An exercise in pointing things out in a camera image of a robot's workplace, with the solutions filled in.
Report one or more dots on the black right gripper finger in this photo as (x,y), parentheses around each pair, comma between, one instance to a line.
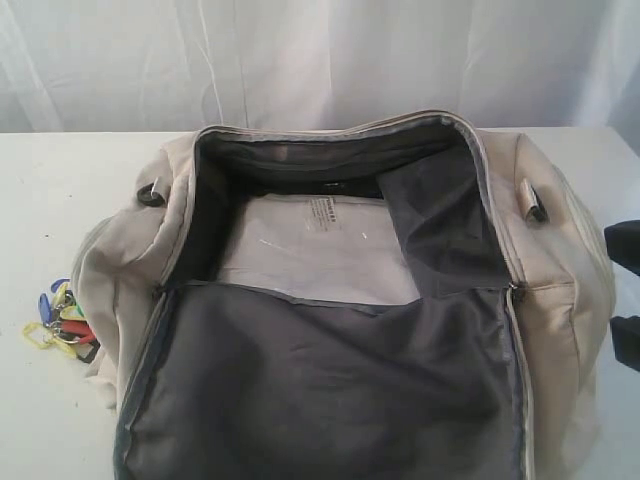
(623,244)
(626,339)

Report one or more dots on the clear plastic-wrapped white package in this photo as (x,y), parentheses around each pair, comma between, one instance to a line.
(327,248)

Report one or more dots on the colourful key tag bunch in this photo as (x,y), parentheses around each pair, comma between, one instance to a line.
(62,325)

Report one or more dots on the beige duffel bag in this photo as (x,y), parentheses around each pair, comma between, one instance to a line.
(489,374)

